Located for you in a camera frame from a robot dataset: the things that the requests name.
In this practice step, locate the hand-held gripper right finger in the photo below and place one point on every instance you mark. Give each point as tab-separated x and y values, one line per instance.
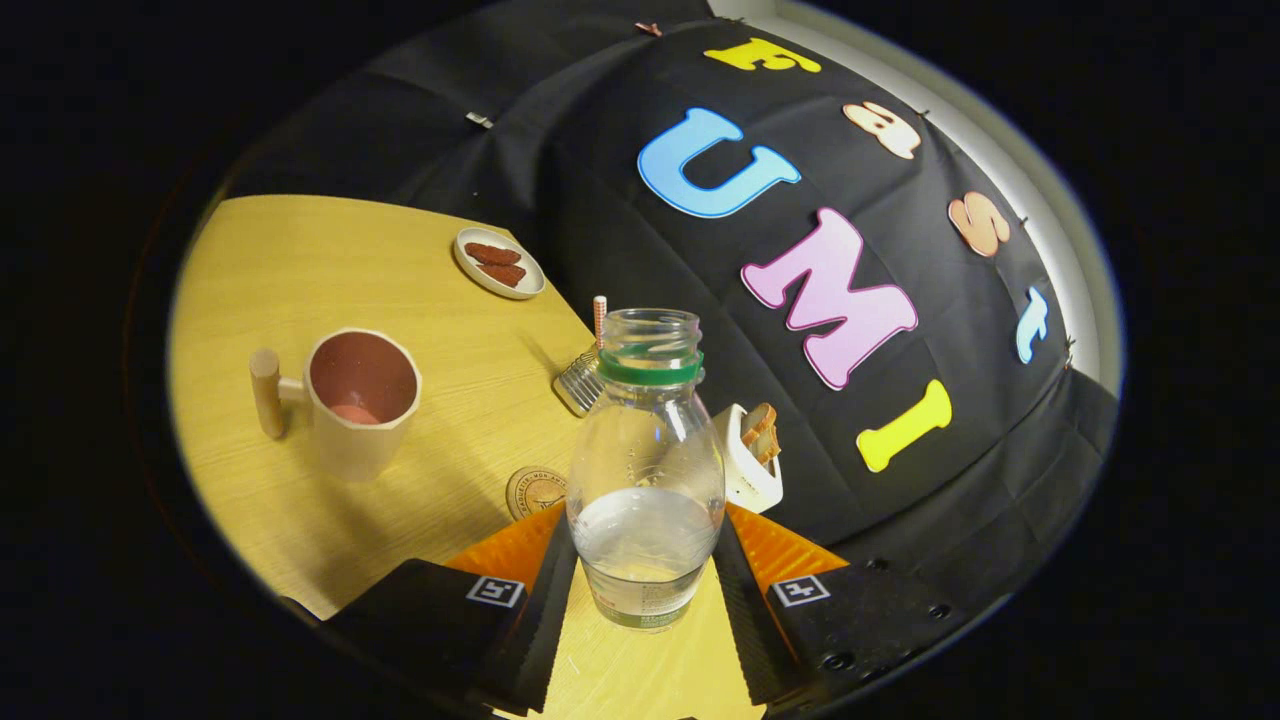
745	630

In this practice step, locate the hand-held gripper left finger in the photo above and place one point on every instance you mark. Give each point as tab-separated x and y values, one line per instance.
545	630

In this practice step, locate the round wooden coaster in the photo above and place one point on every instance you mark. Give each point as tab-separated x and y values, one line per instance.
530	492

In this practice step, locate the clear plastic juice bottle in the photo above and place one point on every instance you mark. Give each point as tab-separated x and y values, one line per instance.
645	450

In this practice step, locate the white toaster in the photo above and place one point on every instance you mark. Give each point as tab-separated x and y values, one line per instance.
750	485

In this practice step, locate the toast bread slice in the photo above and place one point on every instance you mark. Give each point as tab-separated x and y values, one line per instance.
768	446
760	418

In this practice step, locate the square glass jar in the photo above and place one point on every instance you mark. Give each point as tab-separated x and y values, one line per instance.
578	385

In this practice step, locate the red white striped straw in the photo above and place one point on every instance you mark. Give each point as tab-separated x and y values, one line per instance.
600	320

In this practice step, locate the red-brown sausage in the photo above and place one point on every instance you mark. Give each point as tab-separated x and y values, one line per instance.
505	274
490	253

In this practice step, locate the small white plate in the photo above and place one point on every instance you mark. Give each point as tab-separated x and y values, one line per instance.
475	270

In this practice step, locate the black backdrop cloth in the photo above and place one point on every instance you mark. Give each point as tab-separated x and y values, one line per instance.
620	230

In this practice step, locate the wooden table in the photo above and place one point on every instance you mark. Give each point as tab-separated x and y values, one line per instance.
300	260

